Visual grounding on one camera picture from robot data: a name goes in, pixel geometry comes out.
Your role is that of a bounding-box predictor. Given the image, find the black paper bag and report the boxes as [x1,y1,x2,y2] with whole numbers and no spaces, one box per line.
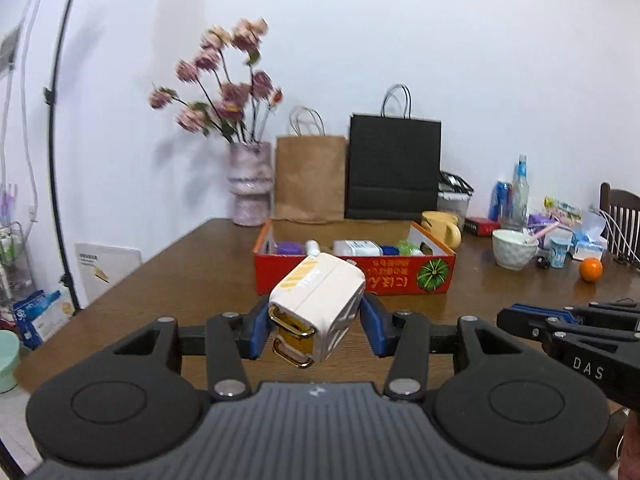
[344,83,443,221]

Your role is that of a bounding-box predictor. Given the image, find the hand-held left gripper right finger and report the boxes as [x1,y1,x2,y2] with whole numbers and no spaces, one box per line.
[358,292,545,403]

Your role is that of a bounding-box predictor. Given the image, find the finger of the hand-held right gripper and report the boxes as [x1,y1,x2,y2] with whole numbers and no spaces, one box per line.
[510,302,592,325]
[496,308,568,347]

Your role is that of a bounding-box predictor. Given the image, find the white cables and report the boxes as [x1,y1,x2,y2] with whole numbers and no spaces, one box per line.
[590,205,640,267]

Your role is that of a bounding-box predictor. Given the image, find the white hanging cable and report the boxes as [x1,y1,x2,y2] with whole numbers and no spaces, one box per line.
[17,0,43,223]

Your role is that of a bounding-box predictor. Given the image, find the white blue cup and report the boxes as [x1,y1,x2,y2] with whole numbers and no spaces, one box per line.
[549,237,572,270]

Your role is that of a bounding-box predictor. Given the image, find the clear plastic container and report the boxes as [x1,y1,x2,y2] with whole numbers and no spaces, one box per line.
[437,170,475,217]

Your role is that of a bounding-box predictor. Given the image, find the colourful snack packets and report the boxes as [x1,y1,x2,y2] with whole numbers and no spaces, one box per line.
[543,196,585,226]

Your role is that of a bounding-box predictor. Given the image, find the blue white tissue packet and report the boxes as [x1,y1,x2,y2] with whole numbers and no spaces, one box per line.
[571,212,610,262]

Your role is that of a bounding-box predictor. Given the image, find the dark wooden chair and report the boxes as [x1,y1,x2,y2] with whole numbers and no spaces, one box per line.
[599,182,640,266]

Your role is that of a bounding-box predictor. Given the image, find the black light stand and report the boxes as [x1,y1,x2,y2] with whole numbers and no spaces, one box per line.
[30,0,101,317]

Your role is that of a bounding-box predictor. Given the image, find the clear desk organiser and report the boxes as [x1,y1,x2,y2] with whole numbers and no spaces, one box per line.
[0,185,32,311]

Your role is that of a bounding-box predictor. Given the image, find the pink spoon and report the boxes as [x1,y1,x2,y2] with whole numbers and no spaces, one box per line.
[522,223,560,245]

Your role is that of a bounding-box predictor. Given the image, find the purple packet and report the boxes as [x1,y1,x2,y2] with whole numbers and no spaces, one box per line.
[528,213,560,233]

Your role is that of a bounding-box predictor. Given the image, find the orange fruit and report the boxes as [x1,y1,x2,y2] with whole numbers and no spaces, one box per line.
[579,257,603,283]

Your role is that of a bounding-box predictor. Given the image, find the pale green cup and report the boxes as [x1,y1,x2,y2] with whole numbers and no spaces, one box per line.
[0,330,21,394]

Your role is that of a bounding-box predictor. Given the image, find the red cardboard box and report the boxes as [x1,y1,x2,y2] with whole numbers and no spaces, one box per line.
[252,218,457,297]

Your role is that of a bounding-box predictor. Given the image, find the white bowl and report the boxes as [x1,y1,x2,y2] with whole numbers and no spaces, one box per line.
[492,229,540,271]

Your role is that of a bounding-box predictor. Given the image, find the white flat carton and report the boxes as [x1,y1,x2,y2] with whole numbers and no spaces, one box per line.
[75,243,143,309]

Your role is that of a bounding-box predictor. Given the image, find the pink speckled vase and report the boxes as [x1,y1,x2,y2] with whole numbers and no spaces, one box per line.
[228,141,274,227]

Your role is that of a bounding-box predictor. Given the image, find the white yellow lunch box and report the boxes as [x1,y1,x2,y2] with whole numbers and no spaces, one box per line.
[267,252,367,370]

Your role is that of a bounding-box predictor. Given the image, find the blue can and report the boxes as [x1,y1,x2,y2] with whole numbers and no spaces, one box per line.
[492,180,514,217]

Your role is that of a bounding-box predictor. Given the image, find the person's right hand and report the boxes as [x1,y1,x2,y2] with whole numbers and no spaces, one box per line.
[618,410,640,480]

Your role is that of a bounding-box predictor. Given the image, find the clear plastic bottle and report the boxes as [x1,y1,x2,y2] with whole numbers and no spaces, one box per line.
[510,154,531,231]

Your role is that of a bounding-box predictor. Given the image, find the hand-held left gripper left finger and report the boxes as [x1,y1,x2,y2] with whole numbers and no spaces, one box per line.
[95,296,274,403]

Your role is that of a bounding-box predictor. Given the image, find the blue white boxes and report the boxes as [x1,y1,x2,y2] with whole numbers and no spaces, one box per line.
[12,287,76,351]

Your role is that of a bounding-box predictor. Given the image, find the dried pink flowers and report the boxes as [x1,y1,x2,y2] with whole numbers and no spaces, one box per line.
[149,17,284,145]

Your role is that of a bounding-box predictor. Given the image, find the small red box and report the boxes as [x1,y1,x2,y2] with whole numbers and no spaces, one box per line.
[464,216,502,236]

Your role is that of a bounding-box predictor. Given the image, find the yellow mug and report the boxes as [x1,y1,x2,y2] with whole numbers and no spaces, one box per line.
[421,210,462,249]

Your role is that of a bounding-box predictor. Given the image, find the large white container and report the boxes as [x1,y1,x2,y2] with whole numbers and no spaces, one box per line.
[332,239,383,257]

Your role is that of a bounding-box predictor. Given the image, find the brown paper bag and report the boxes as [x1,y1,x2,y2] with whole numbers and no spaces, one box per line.
[274,106,349,225]

